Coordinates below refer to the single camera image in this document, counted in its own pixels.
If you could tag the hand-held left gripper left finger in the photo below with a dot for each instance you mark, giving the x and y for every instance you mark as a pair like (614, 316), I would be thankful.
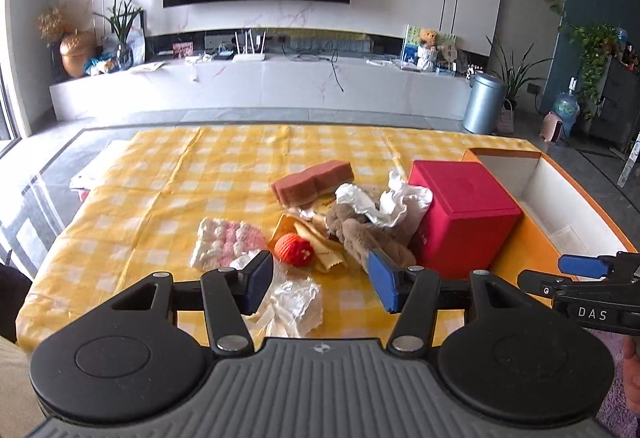
(257, 280)

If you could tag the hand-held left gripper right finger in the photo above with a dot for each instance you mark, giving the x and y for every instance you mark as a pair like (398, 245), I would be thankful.
(382, 280)

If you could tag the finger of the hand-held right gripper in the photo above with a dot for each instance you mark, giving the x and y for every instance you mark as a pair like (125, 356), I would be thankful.
(542, 284)
(582, 264)

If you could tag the orange cardboard box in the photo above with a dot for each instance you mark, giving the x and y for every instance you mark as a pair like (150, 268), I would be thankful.
(532, 245)

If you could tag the clear plastic bag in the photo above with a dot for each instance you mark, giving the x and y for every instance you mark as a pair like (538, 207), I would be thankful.
(295, 305)

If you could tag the orange crochet fruit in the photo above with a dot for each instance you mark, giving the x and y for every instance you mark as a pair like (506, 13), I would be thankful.
(294, 250)

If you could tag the pink and white crochet piece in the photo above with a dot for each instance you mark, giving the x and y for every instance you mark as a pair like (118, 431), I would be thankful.
(222, 243)

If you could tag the brown plush toy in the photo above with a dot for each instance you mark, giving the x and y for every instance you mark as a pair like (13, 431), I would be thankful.
(350, 233)

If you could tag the yellow cloth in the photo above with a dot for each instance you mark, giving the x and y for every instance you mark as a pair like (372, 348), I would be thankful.
(320, 240)

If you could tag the reddish-brown sponge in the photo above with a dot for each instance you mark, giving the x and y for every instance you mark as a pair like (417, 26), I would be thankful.
(310, 180)

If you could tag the person's right hand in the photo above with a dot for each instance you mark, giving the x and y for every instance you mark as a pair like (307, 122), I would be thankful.
(633, 363)

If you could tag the white paper sheet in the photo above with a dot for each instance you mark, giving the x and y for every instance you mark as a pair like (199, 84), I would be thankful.
(570, 240)

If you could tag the purple fuzzy blanket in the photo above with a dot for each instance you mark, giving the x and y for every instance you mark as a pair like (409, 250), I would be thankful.
(617, 398)

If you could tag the red box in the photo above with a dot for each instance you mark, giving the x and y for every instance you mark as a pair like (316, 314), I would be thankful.
(465, 213)

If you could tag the yellow checked tablecloth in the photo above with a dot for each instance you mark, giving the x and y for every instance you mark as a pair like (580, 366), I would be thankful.
(175, 198)

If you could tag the pink heater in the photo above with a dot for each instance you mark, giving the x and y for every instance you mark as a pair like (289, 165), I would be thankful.
(552, 127)

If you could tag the blue water bottle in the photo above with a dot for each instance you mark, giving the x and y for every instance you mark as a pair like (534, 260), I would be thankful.
(567, 103)

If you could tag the dark cabinet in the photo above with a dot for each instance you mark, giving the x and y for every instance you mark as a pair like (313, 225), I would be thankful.
(617, 103)

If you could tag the silver trash can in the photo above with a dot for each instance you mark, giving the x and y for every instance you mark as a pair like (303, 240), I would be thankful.
(482, 106)

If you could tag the white marble tv cabinet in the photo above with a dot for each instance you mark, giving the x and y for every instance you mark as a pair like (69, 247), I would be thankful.
(250, 83)

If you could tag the long-leaf plant in woven basket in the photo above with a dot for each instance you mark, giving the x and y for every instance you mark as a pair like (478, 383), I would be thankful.
(515, 78)

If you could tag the bushy green plant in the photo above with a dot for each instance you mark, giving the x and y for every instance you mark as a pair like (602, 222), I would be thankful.
(595, 53)

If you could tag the white router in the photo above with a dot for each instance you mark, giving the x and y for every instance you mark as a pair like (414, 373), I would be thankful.
(249, 54)

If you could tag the wooden fan ornament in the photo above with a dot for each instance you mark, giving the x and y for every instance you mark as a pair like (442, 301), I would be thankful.
(449, 54)

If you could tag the teddy bear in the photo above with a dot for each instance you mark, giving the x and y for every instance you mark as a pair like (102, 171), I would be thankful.
(428, 46)

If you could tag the framed picture behind teddy bear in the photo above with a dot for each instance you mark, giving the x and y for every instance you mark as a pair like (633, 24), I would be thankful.
(412, 43)

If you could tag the papers on cabinet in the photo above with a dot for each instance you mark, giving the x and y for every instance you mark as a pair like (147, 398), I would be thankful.
(147, 66)

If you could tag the pink card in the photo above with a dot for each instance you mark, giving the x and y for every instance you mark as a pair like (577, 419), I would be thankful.
(182, 50)

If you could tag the beige cloth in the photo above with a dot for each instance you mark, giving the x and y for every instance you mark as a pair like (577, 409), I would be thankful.
(15, 388)

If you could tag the blue bag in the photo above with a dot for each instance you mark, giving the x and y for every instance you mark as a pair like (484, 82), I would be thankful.
(97, 63)

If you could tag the golden vase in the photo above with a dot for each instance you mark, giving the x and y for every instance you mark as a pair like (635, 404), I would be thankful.
(77, 56)

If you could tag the green plant in glass vase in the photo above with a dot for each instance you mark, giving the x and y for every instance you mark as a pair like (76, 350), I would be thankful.
(122, 26)

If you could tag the golden dried flowers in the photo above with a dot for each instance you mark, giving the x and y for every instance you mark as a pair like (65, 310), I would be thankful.
(52, 23)

